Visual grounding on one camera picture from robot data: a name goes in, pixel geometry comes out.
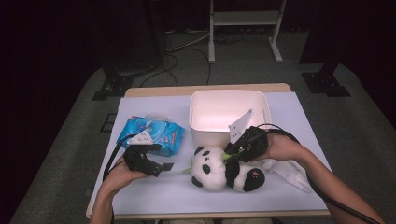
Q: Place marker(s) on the pale lavender table mat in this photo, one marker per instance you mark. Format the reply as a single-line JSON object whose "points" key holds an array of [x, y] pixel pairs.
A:
{"points": [[174, 196]]}

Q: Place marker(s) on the white plastic storage box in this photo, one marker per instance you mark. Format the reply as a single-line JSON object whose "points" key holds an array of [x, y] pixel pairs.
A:
{"points": [[214, 109]]}

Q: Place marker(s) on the blue wet wipes pack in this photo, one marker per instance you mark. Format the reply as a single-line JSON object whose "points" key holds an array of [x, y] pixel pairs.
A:
{"points": [[168, 133]]}

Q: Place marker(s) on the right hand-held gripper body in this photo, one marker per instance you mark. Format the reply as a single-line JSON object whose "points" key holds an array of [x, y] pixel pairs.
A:
{"points": [[255, 143]]}

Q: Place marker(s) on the person's right hand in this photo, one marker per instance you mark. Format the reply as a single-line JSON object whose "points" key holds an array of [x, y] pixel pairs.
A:
{"points": [[283, 151]]}

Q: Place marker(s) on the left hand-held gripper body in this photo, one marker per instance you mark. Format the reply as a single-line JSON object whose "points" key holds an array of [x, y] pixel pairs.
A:
{"points": [[137, 155]]}

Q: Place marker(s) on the black stand base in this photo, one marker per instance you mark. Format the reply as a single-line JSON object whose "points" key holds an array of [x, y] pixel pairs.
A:
{"points": [[325, 84], [113, 85]]}

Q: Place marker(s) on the panda plush toy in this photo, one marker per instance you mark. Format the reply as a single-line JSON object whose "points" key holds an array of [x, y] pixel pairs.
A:
{"points": [[211, 171]]}

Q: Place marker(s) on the white wet wipe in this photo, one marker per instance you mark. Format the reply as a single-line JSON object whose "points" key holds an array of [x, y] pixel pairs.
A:
{"points": [[292, 175]]}

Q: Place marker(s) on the white metal stand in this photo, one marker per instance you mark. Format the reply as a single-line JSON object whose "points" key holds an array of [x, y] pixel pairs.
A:
{"points": [[246, 18]]}

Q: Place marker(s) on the person's left hand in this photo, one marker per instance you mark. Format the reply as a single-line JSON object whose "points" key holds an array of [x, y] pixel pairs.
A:
{"points": [[120, 177]]}

